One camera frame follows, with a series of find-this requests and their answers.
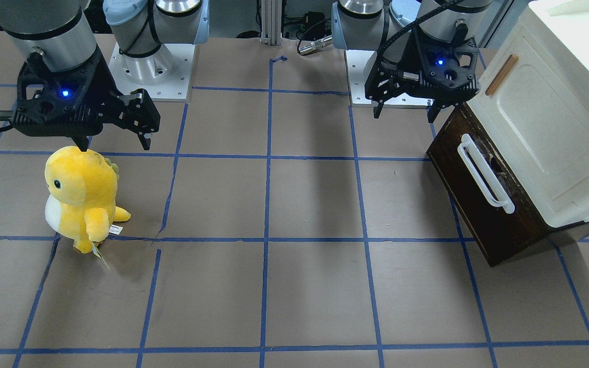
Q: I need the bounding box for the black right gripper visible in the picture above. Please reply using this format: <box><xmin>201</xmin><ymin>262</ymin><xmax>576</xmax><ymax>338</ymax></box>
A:
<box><xmin>10</xmin><ymin>47</ymin><xmax>161</xmax><ymax>153</ymax></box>

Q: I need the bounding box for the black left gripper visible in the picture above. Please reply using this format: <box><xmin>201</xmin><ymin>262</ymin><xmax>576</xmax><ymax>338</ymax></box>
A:
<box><xmin>365</xmin><ymin>26</ymin><xmax>480</xmax><ymax>124</ymax></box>

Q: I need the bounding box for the white drawer handle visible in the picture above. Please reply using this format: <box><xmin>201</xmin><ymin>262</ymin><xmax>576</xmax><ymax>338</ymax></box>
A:
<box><xmin>457</xmin><ymin>133</ymin><xmax>516</xmax><ymax>214</ymax></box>

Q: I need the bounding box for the dark wooden drawer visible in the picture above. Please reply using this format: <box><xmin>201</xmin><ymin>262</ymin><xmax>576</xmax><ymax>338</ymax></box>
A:
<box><xmin>426</xmin><ymin>102</ymin><xmax>584</xmax><ymax>267</ymax></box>

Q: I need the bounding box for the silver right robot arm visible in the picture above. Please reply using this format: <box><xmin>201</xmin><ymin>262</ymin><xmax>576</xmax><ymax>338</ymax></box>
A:
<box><xmin>0</xmin><ymin>1</ymin><xmax>210</xmax><ymax>151</ymax></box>

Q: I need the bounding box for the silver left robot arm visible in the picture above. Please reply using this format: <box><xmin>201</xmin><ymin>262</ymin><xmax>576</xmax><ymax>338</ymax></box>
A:
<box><xmin>330</xmin><ymin>1</ymin><xmax>491</xmax><ymax>123</ymax></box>

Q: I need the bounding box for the yellow plush dinosaur toy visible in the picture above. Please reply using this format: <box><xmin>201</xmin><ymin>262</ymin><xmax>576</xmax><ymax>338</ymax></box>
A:
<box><xmin>44</xmin><ymin>145</ymin><xmax>131</xmax><ymax>259</ymax></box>

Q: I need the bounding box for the black electronics box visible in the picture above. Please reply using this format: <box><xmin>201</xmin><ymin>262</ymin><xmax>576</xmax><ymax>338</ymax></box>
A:
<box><xmin>293</xmin><ymin>11</ymin><xmax>327</xmax><ymax>40</ymax></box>

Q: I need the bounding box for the white plastic cabinet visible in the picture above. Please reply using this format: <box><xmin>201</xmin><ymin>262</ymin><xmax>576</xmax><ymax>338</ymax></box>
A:
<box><xmin>468</xmin><ymin>1</ymin><xmax>589</xmax><ymax>227</ymax></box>

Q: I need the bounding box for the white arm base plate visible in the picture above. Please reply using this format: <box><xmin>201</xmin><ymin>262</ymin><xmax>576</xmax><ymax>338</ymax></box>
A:
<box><xmin>345</xmin><ymin>50</ymin><xmax>434</xmax><ymax>109</ymax></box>
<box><xmin>108</xmin><ymin>44</ymin><xmax>197</xmax><ymax>102</ymax></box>

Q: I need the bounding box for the silver cable connector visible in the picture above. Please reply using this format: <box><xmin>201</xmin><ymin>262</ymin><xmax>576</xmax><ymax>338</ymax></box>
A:
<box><xmin>297</xmin><ymin>35</ymin><xmax>333</xmax><ymax>56</ymax></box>

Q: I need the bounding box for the brown wooden cabinet handle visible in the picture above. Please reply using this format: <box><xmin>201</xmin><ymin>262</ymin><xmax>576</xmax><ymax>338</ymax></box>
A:
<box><xmin>485</xmin><ymin>54</ymin><xmax>519</xmax><ymax>96</ymax></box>

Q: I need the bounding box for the aluminium frame post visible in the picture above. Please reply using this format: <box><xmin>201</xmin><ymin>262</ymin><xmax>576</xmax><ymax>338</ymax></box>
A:
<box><xmin>260</xmin><ymin>0</ymin><xmax>283</xmax><ymax>48</ymax></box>

